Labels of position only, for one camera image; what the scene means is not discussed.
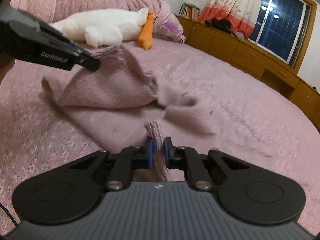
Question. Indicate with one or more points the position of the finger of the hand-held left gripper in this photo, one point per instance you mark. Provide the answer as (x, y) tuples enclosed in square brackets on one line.
[(87, 61)]

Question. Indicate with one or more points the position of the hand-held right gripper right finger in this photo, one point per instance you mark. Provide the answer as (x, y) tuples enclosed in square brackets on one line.
[(166, 153)]

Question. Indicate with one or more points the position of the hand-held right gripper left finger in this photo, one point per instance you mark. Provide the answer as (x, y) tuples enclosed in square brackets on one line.
[(149, 153)]

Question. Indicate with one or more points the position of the pink knit sweater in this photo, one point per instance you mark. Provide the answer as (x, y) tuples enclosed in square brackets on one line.
[(112, 85)]

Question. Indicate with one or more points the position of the white plush goose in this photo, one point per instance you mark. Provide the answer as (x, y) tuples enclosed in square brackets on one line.
[(100, 23)]

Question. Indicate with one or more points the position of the pink bed blanket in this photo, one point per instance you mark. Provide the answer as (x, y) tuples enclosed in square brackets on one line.
[(237, 92)]

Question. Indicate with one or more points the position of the row of books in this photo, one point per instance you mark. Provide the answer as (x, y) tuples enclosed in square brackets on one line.
[(190, 11)]

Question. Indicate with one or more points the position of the wooden cabinet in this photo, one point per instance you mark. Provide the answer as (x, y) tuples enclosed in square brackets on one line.
[(252, 52)]

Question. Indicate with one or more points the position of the black bag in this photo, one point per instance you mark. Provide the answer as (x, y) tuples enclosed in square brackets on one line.
[(221, 25)]

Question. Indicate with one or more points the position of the floral white and red curtain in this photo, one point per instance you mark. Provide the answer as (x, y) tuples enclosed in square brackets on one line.
[(232, 2)]

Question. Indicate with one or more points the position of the window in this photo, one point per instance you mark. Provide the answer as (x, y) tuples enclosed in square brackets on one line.
[(282, 22)]

